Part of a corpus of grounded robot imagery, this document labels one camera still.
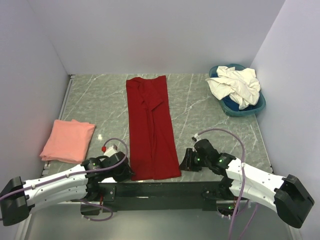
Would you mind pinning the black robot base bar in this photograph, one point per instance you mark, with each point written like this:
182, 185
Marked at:
146, 196

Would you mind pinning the red t shirt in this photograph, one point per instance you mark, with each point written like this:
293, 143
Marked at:
153, 154

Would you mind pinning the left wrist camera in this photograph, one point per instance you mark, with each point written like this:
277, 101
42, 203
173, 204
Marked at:
109, 151

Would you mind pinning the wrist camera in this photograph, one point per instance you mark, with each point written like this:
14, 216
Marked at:
109, 151
196, 138

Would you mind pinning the white crumpled t shirt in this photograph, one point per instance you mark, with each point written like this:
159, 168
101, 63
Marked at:
242, 86

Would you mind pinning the blue t shirt in basket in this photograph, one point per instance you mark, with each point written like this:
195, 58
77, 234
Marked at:
234, 106

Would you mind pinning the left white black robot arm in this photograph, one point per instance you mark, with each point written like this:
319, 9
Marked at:
20, 198

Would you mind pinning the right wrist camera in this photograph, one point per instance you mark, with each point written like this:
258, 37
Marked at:
196, 138

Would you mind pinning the folded pink t shirt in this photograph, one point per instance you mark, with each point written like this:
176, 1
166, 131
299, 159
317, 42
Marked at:
68, 142

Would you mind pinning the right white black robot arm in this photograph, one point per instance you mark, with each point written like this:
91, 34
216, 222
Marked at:
287, 196

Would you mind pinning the teal plastic laundry basket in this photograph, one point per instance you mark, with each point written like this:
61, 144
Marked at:
261, 103

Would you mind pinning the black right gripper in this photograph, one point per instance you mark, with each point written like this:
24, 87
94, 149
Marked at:
187, 164

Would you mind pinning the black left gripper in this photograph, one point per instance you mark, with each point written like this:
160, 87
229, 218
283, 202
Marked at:
126, 172

